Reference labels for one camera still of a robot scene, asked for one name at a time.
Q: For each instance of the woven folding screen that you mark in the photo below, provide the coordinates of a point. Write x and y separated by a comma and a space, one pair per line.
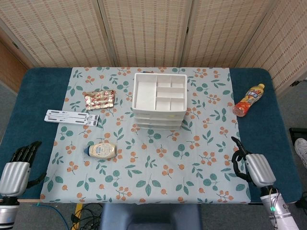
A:
148, 31

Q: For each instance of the red foil snack packet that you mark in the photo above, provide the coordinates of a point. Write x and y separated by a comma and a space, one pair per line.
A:
99, 100

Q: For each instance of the clear plastic drawer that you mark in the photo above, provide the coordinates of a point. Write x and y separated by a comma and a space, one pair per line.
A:
158, 127
159, 121
159, 115

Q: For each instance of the white shoe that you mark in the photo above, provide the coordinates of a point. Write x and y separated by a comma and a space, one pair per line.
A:
301, 149

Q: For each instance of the yellow floor tape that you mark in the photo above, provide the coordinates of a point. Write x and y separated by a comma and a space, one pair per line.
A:
77, 208

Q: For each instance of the orange drink bottle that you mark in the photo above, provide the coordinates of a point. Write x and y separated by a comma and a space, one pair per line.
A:
248, 100

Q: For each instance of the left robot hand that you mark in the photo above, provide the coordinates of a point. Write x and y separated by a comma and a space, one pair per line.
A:
13, 175

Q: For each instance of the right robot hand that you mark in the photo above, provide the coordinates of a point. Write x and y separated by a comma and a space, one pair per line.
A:
260, 170

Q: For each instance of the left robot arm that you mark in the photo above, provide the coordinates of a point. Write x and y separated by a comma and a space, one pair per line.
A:
7, 213

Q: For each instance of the floral tablecloth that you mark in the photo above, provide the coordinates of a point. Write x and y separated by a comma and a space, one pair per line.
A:
144, 172

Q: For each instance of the black floor object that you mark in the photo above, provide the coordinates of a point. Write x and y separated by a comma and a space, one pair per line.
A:
298, 133

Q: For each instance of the mayonnaise squeeze bottle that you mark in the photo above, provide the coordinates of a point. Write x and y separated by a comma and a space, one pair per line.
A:
103, 151

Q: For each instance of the white plastic drawer organizer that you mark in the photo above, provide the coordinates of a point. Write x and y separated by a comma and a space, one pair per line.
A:
145, 93

